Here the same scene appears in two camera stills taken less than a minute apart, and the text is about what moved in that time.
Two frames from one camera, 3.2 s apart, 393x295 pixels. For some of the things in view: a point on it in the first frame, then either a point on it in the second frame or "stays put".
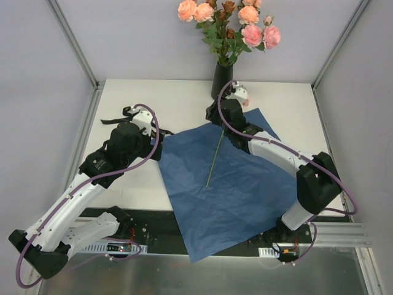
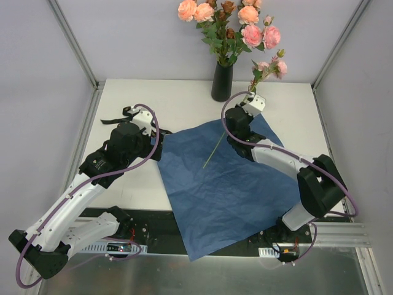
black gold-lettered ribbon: (118, 120) stays put
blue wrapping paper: (223, 199) stays put
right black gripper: (229, 92) → (247, 101)
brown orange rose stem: (225, 48) stays put
